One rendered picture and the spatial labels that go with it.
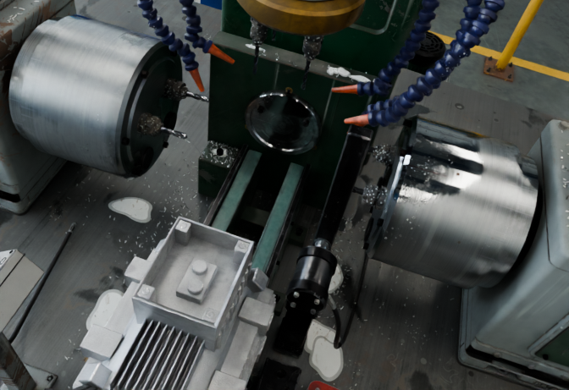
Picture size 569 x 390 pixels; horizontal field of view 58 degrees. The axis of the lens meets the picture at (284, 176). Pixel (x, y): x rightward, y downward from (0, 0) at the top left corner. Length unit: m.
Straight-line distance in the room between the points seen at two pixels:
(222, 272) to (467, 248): 0.36
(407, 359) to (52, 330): 0.62
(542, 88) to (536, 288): 2.56
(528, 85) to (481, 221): 2.56
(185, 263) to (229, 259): 0.05
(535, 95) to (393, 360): 2.45
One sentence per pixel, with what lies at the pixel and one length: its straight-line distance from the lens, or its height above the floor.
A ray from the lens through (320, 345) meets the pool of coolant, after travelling 0.96.
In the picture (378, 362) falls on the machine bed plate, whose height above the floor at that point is 0.80.
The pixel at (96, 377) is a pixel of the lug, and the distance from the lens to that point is 0.63.
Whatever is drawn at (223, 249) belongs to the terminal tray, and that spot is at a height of 1.11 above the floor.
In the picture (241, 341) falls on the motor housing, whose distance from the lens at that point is 0.66.
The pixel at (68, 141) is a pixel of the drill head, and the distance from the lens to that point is 0.89.
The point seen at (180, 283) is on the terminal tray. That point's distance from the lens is 0.62.
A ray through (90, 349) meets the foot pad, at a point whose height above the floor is 1.07.
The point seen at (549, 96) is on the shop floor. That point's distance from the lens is 3.29.
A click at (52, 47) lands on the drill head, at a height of 1.16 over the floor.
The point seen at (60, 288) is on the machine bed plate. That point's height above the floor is 0.80.
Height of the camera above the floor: 1.67
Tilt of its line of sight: 48 degrees down
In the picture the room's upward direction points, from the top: 12 degrees clockwise
